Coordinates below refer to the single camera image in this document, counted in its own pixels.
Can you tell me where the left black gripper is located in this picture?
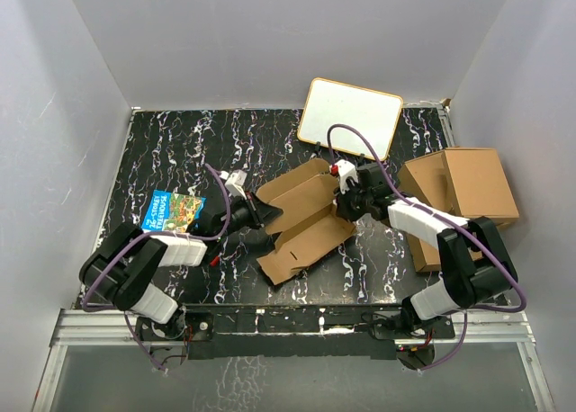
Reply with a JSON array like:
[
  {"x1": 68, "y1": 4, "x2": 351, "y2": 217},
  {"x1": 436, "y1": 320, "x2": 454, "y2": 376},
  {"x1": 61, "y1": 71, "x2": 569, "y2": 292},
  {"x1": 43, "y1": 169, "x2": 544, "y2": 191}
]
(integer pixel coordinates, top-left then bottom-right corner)
[{"x1": 215, "y1": 190, "x2": 282, "y2": 240}]

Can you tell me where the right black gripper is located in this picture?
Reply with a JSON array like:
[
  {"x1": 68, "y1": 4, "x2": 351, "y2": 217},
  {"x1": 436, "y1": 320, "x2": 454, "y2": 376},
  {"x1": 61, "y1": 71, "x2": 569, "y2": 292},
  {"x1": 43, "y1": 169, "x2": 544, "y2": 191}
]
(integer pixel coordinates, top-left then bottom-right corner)
[{"x1": 334, "y1": 179, "x2": 374, "y2": 222}]

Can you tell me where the blue treehouse book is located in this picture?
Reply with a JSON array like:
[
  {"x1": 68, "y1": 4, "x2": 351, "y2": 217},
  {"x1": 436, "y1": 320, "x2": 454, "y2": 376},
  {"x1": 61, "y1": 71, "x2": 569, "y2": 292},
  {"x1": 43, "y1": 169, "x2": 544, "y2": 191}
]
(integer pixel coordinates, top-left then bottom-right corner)
[{"x1": 141, "y1": 190, "x2": 205, "y2": 233}]

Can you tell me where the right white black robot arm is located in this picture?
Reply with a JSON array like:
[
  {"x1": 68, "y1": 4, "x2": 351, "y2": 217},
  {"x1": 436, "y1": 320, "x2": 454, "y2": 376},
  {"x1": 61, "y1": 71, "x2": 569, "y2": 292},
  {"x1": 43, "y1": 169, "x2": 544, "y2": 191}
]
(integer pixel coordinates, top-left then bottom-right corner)
[{"x1": 329, "y1": 160, "x2": 518, "y2": 337}]

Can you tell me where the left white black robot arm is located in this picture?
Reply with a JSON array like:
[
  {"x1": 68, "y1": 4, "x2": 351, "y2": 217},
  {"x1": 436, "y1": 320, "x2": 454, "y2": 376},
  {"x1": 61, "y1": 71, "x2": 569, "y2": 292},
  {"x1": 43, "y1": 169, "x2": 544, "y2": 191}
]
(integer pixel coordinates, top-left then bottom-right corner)
[{"x1": 79, "y1": 192, "x2": 283, "y2": 339}]

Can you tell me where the flat brown cardboard box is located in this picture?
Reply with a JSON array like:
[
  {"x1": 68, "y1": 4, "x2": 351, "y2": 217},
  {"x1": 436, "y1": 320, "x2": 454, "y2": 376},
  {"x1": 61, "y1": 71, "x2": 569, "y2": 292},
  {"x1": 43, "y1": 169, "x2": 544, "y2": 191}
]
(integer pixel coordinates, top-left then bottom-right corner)
[{"x1": 398, "y1": 153, "x2": 512, "y2": 274}]

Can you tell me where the closed brown cardboard box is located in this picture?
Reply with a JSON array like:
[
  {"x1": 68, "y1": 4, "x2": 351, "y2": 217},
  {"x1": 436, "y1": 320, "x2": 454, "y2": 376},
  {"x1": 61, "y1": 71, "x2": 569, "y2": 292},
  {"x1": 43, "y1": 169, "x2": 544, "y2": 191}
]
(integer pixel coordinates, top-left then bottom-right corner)
[{"x1": 441, "y1": 148, "x2": 519, "y2": 225}]

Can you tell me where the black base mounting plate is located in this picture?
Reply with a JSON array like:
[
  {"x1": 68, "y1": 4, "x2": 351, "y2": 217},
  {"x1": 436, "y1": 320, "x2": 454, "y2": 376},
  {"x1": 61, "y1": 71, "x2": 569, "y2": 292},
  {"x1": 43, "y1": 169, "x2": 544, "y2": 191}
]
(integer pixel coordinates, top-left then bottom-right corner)
[{"x1": 136, "y1": 305, "x2": 455, "y2": 361}]

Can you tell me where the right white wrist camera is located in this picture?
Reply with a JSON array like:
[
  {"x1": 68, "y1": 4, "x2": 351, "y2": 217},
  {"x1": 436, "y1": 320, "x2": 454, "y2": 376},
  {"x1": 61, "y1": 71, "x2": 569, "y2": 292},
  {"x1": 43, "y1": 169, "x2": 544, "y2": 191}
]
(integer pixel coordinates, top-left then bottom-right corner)
[{"x1": 330, "y1": 159, "x2": 359, "y2": 194}]

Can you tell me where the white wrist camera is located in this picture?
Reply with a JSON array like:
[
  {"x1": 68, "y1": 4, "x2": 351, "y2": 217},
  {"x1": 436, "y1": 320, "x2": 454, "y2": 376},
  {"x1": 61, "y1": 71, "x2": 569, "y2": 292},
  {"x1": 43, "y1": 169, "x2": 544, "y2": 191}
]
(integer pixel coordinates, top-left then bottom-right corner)
[
  {"x1": 330, "y1": 159, "x2": 359, "y2": 194},
  {"x1": 220, "y1": 170, "x2": 247, "y2": 198}
]

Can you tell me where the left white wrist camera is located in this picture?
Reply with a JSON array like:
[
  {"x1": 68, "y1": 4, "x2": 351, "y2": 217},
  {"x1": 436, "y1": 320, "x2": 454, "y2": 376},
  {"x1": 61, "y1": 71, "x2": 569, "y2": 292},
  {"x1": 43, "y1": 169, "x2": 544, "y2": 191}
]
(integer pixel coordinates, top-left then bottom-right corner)
[{"x1": 220, "y1": 170, "x2": 247, "y2": 198}]

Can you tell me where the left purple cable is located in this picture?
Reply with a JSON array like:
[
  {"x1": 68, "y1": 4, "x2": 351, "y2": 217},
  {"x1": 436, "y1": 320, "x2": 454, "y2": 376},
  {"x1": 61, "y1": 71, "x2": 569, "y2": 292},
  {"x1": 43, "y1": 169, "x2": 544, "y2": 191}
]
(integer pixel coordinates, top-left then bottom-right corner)
[{"x1": 80, "y1": 163, "x2": 233, "y2": 372}]

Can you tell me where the purple cable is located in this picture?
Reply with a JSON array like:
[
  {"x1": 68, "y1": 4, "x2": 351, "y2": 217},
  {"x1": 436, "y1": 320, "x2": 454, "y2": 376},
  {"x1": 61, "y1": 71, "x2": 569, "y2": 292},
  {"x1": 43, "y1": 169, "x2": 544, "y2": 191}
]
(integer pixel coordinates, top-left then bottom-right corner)
[
  {"x1": 327, "y1": 123, "x2": 527, "y2": 371},
  {"x1": 80, "y1": 163, "x2": 233, "y2": 372}
]

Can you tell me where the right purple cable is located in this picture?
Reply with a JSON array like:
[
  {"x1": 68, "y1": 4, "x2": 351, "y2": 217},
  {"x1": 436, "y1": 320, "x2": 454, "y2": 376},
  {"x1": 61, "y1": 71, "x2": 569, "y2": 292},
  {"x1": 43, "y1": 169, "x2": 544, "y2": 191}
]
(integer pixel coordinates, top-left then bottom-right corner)
[{"x1": 327, "y1": 123, "x2": 527, "y2": 371}]

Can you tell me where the whiteboard with wooden frame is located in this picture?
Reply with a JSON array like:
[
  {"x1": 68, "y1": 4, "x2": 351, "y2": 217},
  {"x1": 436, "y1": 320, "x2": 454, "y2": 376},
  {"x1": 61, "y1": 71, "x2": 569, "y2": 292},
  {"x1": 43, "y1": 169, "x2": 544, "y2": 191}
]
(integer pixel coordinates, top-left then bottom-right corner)
[{"x1": 297, "y1": 77, "x2": 403, "y2": 161}]

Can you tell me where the aluminium frame rail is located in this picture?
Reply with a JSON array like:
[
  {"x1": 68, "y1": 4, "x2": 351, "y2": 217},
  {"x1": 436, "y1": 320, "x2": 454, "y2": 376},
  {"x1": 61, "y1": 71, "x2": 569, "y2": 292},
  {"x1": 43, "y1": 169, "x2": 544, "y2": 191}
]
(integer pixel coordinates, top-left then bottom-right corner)
[{"x1": 32, "y1": 309, "x2": 555, "y2": 411}]

